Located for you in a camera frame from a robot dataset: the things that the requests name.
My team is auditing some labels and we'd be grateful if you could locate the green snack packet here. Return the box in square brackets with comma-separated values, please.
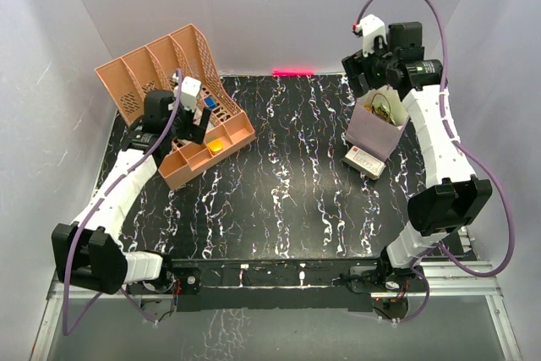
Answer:
[380, 102, 403, 127]

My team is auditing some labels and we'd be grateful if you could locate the peach plastic desk organizer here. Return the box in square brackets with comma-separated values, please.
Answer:
[96, 24, 256, 190]

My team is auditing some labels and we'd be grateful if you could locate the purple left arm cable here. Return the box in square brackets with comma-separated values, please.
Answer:
[62, 67, 185, 336]

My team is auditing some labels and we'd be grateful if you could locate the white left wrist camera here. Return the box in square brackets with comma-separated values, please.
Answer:
[173, 77, 201, 112]

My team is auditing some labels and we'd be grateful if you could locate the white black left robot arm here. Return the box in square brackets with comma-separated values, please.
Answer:
[52, 77, 210, 294]

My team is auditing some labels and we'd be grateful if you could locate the yellow cap small box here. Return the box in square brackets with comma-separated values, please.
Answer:
[206, 139, 224, 156]

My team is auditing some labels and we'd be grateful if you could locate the aluminium frame rail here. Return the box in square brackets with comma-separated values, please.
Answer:
[31, 249, 522, 360]

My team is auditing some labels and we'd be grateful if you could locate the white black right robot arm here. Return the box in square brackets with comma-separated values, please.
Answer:
[342, 14, 492, 293]

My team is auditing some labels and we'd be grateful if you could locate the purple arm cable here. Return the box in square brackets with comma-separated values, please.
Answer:
[62, 67, 185, 336]
[357, 0, 516, 324]

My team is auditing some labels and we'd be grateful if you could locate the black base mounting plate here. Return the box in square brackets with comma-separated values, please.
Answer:
[128, 258, 425, 312]

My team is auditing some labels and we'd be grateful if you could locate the blue eraser block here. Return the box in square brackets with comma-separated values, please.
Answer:
[204, 96, 216, 109]

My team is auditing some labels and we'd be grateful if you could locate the pink red marker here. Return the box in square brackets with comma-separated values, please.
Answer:
[272, 68, 314, 77]

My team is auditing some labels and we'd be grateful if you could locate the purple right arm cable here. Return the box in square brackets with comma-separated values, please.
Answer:
[357, 0, 516, 324]

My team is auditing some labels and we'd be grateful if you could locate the white red cardboard box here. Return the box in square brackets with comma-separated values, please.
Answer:
[343, 146, 385, 180]

